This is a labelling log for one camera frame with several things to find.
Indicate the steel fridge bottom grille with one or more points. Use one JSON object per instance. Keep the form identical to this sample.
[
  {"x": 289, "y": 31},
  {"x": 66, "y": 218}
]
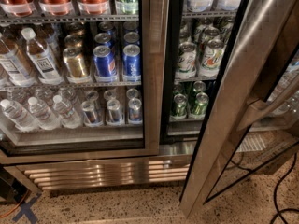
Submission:
[{"x": 142, "y": 170}]

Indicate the blue pepsi can front right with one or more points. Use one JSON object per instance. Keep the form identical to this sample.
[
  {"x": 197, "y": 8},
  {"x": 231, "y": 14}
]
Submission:
[{"x": 131, "y": 62}]

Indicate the small energy can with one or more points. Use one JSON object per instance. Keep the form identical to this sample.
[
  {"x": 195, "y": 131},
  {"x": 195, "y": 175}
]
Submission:
[
  {"x": 114, "y": 111},
  {"x": 135, "y": 110},
  {"x": 90, "y": 113}
]

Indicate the blue pepsi can front left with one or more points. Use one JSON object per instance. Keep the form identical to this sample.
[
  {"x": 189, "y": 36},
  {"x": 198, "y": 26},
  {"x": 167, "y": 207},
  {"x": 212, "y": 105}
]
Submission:
[{"x": 103, "y": 59}]

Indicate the small energy can right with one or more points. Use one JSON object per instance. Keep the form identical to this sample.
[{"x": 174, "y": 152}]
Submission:
[{"x": 135, "y": 110}]

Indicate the tea bottle white cap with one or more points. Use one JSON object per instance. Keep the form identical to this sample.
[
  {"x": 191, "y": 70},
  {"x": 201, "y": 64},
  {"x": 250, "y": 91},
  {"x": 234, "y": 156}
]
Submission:
[{"x": 43, "y": 58}]

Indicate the water bottle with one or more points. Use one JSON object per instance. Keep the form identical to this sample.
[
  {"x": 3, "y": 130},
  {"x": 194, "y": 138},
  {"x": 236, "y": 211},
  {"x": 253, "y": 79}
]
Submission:
[
  {"x": 46, "y": 118},
  {"x": 69, "y": 115},
  {"x": 22, "y": 118}
]

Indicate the tea bottle far left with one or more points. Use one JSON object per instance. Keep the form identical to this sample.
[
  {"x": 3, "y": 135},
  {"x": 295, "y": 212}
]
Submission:
[{"x": 15, "y": 62}]

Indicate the gold soda can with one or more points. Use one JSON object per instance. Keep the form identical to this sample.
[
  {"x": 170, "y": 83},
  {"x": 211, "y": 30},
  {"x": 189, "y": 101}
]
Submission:
[{"x": 78, "y": 71}]

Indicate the blue pepsi can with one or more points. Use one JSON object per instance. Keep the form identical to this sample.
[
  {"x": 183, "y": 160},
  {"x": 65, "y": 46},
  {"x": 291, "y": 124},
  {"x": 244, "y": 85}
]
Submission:
[
  {"x": 131, "y": 62},
  {"x": 103, "y": 59}
]

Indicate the small energy can left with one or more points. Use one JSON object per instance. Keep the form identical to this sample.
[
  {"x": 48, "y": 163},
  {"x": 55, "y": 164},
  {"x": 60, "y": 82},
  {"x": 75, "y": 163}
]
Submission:
[{"x": 90, "y": 113}]

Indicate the water bottle middle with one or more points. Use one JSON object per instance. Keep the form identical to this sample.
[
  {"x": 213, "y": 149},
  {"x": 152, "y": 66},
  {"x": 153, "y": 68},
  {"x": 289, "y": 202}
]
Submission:
[{"x": 46, "y": 118}]

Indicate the white 7up can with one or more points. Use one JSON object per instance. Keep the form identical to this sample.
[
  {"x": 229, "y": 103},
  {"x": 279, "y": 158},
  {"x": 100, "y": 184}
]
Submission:
[
  {"x": 185, "y": 67},
  {"x": 211, "y": 59}
]

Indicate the water bottle left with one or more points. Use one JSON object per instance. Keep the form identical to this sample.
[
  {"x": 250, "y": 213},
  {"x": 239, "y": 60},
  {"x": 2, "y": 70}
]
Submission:
[{"x": 22, "y": 118}]

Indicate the water bottle right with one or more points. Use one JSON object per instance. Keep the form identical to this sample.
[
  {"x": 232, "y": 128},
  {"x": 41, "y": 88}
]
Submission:
[{"x": 69, "y": 115}]

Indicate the small energy can middle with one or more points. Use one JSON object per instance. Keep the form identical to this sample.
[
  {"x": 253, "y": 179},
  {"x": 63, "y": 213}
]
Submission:
[{"x": 114, "y": 111}]

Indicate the white 7up can far left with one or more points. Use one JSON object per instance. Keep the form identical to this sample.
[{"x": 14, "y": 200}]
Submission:
[{"x": 185, "y": 67}]

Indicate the fridge glass door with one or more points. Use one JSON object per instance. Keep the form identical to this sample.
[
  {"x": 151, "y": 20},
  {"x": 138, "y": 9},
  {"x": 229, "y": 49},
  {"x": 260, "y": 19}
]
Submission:
[
  {"x": 251, "y": 125},
  {"x": 147, "y": 29}
]

